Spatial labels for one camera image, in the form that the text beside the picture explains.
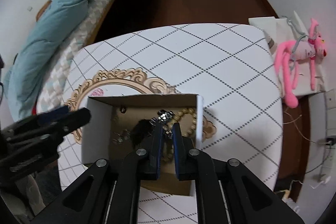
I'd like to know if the white cardboard box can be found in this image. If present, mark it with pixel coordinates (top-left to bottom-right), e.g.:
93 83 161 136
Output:
80 93 205 197

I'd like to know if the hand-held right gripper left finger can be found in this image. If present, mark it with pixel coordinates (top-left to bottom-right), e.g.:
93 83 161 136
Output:
30 123 162 224

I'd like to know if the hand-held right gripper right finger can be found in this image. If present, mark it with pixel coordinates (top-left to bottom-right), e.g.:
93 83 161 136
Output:
172 123 306 224

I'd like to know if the grey wire clothes hanger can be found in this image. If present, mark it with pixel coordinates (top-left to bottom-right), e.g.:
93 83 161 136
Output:
285 17 317 56

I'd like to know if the pink plush toy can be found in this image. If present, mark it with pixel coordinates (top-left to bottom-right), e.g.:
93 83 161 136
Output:
274 18 328 109

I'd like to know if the light blue duvet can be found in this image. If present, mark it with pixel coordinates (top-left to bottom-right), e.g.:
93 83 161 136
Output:
4 0 155 119

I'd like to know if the white paper bag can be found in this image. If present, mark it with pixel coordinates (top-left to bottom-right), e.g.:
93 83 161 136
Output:
248 11 327 97

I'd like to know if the thick silver chain bracelet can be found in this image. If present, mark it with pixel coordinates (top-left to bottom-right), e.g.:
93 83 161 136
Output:
150 109 175 139

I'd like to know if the thin beige cable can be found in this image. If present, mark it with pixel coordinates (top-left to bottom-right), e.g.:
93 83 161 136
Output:
283 111 326 146

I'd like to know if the brown headboard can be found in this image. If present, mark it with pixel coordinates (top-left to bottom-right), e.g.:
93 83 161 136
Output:
35 0 53 21

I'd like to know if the wooden bead bracelet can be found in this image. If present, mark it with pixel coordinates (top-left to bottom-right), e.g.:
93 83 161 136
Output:
160 108 197 164

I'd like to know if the white diamond-pattern tablecloth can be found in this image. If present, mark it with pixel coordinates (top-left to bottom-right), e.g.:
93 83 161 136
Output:
58 23 285 224

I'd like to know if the black band bracelet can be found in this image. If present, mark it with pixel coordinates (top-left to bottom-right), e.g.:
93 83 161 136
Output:
131 119 155 146

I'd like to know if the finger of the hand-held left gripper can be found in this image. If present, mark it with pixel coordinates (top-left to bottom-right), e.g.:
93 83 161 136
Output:
0 107 92 153
0 105 70 139

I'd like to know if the dark charger cable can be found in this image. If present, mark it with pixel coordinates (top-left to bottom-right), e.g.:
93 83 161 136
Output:
304 144 332 174

